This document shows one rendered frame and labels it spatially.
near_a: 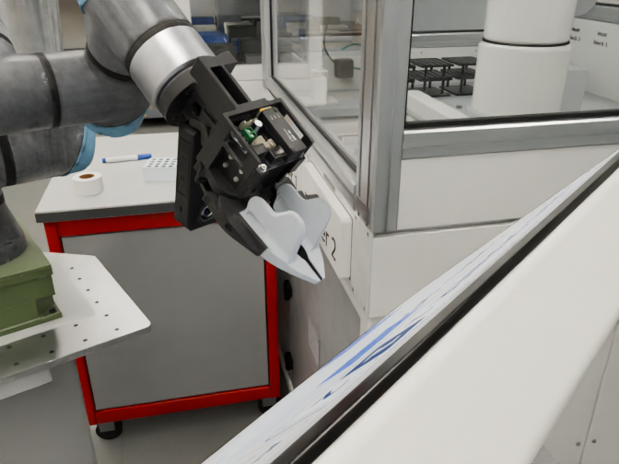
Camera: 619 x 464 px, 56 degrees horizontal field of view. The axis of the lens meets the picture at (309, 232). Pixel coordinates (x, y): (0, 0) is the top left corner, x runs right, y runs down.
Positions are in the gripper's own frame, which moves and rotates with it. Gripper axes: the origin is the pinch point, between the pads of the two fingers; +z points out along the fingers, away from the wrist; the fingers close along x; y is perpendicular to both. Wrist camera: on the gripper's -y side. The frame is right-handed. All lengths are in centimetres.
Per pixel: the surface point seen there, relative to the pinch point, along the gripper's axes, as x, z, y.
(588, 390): 64, 43, -28
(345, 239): 32.5, -4.8, -24.7
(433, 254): 35.8, 5.3, -15.3
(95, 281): 11, -28, -61
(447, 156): 36.7, -4.3, -3.6
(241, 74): 108, -83, -88
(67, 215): 25, -53, -85
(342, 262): 32.1, -2.4, -28.0
